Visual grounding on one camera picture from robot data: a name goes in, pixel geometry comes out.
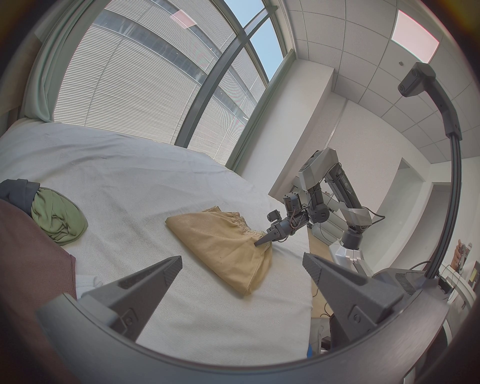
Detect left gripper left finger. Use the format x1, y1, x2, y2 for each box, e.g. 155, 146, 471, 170
80, 256, 184, 342

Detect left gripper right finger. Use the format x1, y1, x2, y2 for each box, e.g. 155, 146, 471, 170
302, 252, 405, 343

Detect tan shorts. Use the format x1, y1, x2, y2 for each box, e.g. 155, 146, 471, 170
166, 205, 273, 298

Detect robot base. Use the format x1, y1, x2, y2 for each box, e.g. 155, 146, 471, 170
308, 221, 474, 353

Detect bed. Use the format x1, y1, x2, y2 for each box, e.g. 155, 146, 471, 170
0, 101, 316, 366

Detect person's hand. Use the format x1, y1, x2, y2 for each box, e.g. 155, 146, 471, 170
452, 240, 466, 271

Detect white garment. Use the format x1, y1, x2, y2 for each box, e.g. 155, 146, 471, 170
75, 275, 104, 299

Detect green garment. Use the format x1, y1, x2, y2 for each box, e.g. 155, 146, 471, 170
31, 187, 89, 247

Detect brown shorts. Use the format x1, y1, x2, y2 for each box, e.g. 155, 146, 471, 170
0, 198, 78, 377

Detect black garment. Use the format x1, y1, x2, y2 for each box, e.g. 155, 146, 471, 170
0, 179, 41, 218

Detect window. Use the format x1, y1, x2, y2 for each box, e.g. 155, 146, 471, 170
49, 0, 297, 167

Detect grey-green curtain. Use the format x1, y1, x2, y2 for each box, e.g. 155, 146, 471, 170
22, 0, 96, 123

